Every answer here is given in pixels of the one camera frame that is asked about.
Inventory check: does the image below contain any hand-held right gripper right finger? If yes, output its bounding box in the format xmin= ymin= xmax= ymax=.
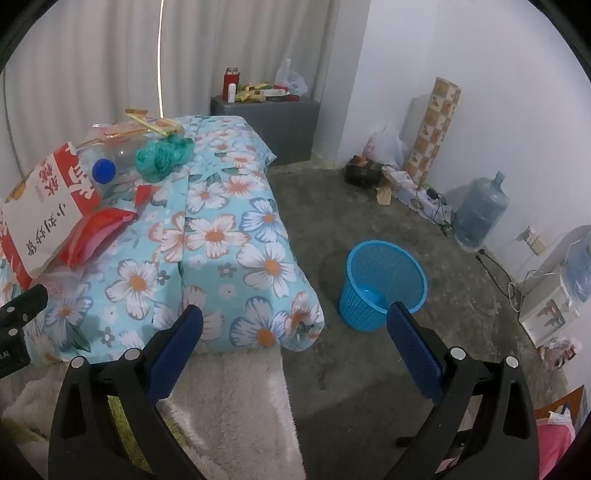
xmin=385 ymin=301 xmax=541 ymax=480

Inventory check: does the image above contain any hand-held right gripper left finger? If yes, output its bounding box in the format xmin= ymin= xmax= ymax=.
xmin=48 ymin=305 xmax=218 ymax=480

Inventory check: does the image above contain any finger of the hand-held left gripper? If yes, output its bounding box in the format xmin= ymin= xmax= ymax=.
xmin=0 ymin=284 xmax=49 ymax=333

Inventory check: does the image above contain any blue plastic waste basket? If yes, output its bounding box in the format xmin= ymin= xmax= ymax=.
xmin=339 ymin=240 xmax=428 ymax=332

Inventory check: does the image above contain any red and white carton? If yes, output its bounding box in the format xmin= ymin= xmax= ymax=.
xmin=0 ymin=141 xmax=105 ymax=278

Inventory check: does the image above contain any red snack packet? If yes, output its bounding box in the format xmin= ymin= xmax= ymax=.
xmin=60 ymin=208 xmax=139 ymax=271

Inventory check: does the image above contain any orange red wrapper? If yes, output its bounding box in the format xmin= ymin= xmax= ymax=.
xmin=133 ymin=184 xmax=154 ymax=214

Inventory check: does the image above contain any clear plastic bottle blue cap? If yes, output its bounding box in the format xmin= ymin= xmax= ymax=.
xmin=74 ymin=138 xmax=155 ymax=188

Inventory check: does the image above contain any teal plastic bag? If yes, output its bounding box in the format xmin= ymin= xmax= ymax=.
xmin=135 ymin=134 xmax=195 ymax=183

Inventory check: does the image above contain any clear pink packet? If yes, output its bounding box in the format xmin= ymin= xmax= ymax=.
xmin=88 ymin=121 xmax=153 ymax=145

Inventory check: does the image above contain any yellow striped wrapper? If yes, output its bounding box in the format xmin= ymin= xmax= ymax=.
xmin=126 ymin=108 xmax=178 ymax=136

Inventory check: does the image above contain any floral blue tablecloth table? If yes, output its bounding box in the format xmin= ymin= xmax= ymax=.
xmin=0 ymin=113 xmax=326 ymax=365

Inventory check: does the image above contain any white appliance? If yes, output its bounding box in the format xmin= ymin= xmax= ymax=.
xmin=517 ymin=226 xmax=591 ymax=347

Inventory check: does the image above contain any large blue water jug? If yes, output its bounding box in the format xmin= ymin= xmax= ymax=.
xmin=455 ymin=171 xmax=511 ymax=252

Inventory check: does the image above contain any patterned sheet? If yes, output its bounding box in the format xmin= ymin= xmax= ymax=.
xmin=381 ymin=165 xmax=455 ymax=222

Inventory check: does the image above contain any orange cardboard box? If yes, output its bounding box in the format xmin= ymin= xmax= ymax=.
xmin=536 ymin=385 xmax=591 ymax=428

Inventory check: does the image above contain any pink cloth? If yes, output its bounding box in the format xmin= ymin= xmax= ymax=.
xmin=536 ymin=415 xmax=578 ymax=480

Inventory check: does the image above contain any dark box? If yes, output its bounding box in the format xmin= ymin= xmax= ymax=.
xmin=346 ymin=154 xmax=384 ymax=189

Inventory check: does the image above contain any white plastic bag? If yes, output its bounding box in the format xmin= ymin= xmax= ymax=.
xmin=276 ymin=58 xmax=308 ymax=97
xmin=362 ymin=124 xmax=409 ymax=169

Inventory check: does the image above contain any checkered patterned roll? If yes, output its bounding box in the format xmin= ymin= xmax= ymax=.
xmin=403 ymin=78 xmax=462 ymax=185

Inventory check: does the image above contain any grey cabinet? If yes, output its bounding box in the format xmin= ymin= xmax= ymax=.
xmin=210 ymin=95 xmax=321 ymax=164

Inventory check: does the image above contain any white curtain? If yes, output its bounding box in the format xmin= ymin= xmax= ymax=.
xmin=0 ymin=0 xmax=340 ymax=185

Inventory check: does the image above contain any pile of snack packets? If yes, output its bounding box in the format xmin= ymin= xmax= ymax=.
xmin=235 ymin=82 xmax=301 ymax=103

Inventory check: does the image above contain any red jar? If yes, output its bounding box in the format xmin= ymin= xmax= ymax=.
xmin=224 ymin=68 xmax=241 ymax=103

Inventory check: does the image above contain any black cable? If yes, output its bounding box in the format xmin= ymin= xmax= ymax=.
xmin=475 ymin=249 xmax=525 ymax=317

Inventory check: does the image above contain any thin white cable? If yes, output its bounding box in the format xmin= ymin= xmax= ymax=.
xmin=156 ymin=0 xmax=168 ymax=119

